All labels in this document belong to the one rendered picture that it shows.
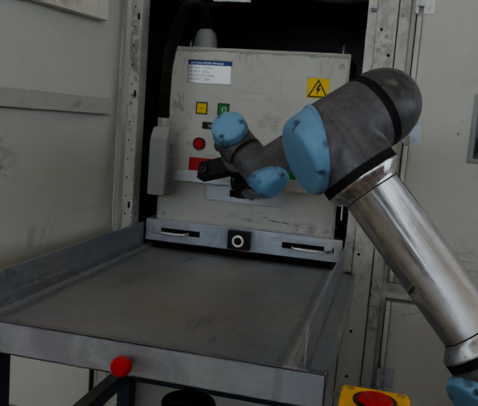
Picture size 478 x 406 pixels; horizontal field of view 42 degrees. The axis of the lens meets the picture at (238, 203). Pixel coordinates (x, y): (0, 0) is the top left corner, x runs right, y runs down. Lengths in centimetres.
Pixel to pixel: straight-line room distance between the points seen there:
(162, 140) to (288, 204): 37
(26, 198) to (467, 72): 105
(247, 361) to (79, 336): 28
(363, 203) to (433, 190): 69
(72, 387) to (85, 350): 85
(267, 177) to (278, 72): 47
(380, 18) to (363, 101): 71
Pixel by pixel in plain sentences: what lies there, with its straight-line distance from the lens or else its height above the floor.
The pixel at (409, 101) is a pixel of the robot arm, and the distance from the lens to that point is 93.
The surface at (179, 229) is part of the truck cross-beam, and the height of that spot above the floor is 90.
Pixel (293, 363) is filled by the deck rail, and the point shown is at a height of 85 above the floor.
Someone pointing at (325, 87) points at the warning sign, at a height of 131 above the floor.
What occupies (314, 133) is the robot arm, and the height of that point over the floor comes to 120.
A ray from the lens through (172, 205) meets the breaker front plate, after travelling 172.
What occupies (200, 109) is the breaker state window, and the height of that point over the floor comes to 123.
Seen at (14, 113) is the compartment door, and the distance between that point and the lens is 145.
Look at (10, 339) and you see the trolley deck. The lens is 113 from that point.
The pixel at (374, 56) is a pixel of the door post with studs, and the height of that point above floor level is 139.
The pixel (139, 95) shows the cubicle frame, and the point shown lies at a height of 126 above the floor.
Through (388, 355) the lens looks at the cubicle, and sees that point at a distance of 164.
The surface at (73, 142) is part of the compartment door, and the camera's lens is 160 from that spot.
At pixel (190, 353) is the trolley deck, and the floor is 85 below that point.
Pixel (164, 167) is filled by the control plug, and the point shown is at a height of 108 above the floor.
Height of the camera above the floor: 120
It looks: 7 degrees down
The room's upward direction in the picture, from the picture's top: 4 degrees clockwise
